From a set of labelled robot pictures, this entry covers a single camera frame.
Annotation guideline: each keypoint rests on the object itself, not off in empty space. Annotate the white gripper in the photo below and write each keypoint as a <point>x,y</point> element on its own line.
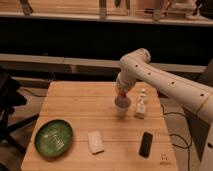
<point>124,83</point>

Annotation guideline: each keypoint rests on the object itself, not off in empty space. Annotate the red pepper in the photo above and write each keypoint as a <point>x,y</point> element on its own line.
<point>123,95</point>

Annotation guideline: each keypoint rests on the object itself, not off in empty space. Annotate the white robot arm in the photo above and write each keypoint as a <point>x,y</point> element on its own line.
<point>195,97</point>

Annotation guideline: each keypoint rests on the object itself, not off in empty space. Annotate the small white plastic bottle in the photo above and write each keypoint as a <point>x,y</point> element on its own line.
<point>141,104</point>

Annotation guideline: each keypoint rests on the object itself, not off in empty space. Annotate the black phone-like device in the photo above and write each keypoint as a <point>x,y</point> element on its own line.
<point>146,143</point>

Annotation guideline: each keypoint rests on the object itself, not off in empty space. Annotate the white sponge block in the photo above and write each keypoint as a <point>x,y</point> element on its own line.
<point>95,142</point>

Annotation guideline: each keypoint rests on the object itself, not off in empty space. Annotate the green glass bowl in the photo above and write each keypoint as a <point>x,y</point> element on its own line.
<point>53,138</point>

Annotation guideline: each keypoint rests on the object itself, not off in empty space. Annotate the black office chair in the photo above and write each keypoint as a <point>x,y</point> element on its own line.
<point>9,98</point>

